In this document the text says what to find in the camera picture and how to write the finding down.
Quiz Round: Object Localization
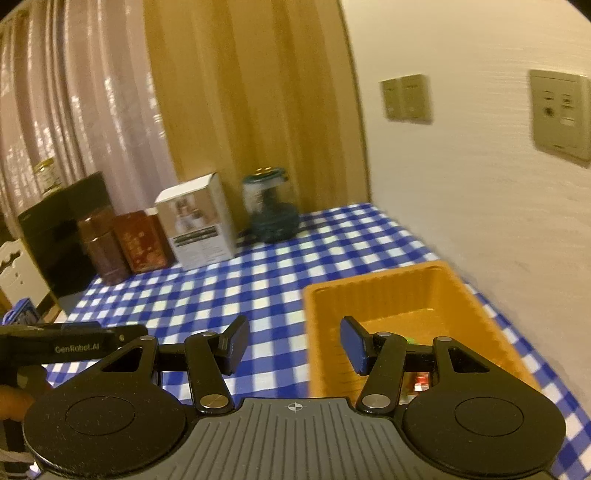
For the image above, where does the orange plastic bin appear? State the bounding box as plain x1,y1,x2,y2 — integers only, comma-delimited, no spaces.
303,260,542,400

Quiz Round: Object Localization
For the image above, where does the blue packet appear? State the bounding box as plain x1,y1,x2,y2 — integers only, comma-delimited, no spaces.
2,298,42,326

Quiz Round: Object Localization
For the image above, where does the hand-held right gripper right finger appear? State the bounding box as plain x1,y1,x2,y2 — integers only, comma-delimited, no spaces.
340,316,493,414

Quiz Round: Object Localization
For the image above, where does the jar with yellow lid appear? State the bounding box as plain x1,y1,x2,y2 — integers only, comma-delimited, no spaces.
34,158,62,195

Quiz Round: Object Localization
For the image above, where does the person's left hand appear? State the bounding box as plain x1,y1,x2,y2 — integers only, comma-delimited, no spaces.
0,385,35,422

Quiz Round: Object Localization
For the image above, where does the red-brown box with gold print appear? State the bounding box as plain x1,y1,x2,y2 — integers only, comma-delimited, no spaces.
115,209,168,273

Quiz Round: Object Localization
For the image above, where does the white furniture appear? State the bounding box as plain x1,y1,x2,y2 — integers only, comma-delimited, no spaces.
0,239,49,319

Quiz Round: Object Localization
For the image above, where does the white cardboard box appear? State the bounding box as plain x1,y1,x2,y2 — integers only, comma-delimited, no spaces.
154,172,238,271

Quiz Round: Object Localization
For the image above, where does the blue white checked tablecloth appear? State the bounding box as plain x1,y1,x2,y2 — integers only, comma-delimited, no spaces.
41,202,591,480

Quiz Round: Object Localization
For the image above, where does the glass jar with dark base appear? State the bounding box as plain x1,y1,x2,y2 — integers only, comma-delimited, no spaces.
242,168,300,243

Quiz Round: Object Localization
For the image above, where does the large beige wall socket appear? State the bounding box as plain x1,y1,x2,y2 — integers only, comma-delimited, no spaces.
528,69,591,161

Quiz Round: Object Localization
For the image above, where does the beige wall switch plate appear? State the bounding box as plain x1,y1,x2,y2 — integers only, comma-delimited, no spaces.
380,78,405,122
401,74,434,125

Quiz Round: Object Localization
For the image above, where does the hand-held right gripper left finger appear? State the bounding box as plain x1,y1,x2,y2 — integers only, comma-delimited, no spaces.
99,316,250,414

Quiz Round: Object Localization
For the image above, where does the black box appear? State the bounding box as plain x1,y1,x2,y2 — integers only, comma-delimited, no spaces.
18,171,112,302

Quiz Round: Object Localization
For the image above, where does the pale curtain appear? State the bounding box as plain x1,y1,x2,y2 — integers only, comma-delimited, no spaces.
0,0,179,241

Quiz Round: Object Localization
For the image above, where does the brown metal tin canister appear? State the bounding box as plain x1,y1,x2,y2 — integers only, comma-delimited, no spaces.
77,205,130,285

